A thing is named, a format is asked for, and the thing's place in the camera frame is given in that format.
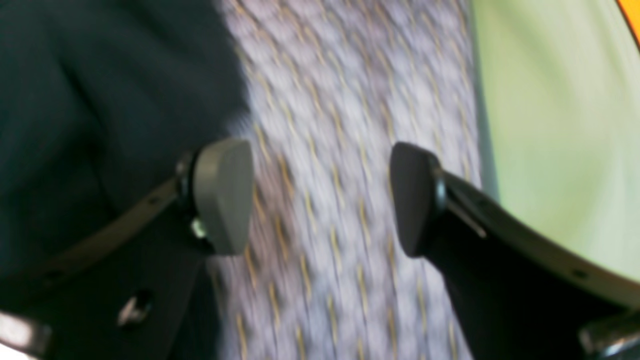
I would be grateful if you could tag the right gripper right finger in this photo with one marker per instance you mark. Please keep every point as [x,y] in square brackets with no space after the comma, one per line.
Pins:
[516,294]

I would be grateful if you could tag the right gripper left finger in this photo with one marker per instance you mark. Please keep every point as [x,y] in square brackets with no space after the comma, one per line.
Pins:
[122,292]

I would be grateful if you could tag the dark grey T-shirt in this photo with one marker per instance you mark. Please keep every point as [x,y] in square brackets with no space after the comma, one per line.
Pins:
[98,99]

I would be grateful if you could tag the fan patterned tablecloth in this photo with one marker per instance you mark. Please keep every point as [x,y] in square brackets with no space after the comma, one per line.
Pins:
[332,85]

